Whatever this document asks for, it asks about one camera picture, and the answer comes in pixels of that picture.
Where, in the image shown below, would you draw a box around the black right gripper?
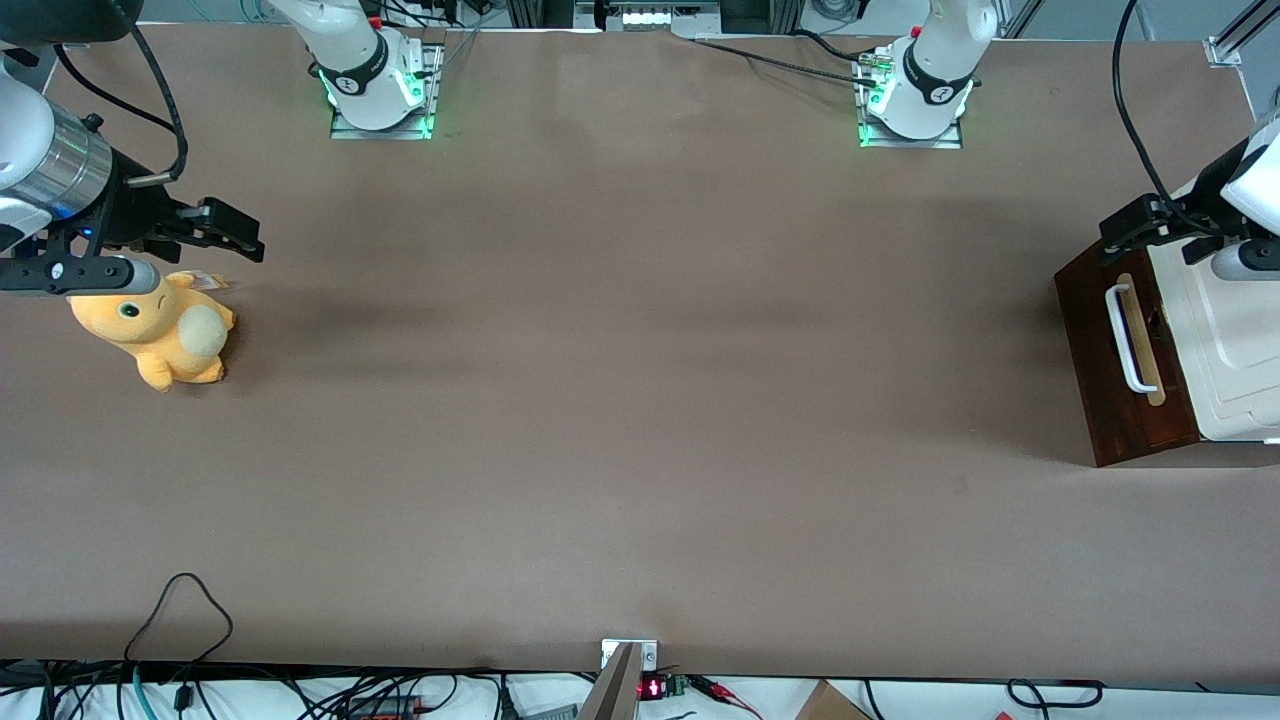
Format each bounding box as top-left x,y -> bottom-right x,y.
85,150 -> 266,263

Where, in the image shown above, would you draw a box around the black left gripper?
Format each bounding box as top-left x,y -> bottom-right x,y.
1098,140 -> 1251,263

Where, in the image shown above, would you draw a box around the dark wood drawer white handle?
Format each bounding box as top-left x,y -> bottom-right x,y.
1095,248 -> 1201,451

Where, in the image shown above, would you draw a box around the metal base plate right arm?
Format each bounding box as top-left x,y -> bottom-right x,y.
330,42 -> 444,141

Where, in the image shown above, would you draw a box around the metal base plate left arm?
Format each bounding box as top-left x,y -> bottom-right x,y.
857,45 -> 964,151

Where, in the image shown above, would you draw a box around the white and wood drawer cabinet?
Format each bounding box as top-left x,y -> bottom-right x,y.
1055,178 -> 1280,469

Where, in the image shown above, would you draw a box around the yellow plush toy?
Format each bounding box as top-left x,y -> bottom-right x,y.
67,268 -> 237,393

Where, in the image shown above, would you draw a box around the black and orange power device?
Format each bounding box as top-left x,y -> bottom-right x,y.
345,695 -> 426,720

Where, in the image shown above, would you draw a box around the brown cardboard piece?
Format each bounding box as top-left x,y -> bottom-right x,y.
795,680 -> 871,720

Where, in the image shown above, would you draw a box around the left wrist camera grey cylinder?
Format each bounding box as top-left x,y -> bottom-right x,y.
1183,235 -> 1280,283

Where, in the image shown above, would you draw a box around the wrist camera grey cylinder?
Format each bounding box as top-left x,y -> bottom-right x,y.
1183,235 -> 1280,283
0,255 -> 163,297

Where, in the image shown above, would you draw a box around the right wrist camera grey cylinder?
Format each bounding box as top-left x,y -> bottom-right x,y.
0,255 -> 163,297

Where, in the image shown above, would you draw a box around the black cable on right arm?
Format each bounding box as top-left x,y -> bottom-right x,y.
53,20 -> 191,188

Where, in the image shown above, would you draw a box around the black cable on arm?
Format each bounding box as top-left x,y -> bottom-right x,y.
53,20 -> 191,188
1111,0 -> 1216,236

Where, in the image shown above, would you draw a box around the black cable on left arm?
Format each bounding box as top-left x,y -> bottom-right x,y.
1111,0 -> 1216,236

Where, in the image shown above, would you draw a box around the aluminium profile frame corner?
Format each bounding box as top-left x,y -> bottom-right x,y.
1205,0 -> 1280,69

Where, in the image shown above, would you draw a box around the short black table cable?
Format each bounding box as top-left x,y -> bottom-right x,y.
795,28 -> 881,66

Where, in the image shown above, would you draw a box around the thin black looped cable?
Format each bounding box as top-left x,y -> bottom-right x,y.
122,572 -> 235,666

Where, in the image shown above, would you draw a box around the long black table cable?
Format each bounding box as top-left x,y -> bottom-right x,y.
672,35 -> 886,89

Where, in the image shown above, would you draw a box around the black oval looped cable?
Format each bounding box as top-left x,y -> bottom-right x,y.
1005,678 -> 1106,711

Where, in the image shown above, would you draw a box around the grey metal camera mount bracket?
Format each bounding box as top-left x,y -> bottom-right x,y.
575,638 -> 661,720

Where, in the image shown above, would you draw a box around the red clip lead wires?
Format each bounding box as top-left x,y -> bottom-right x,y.
690,675 -> 763,719

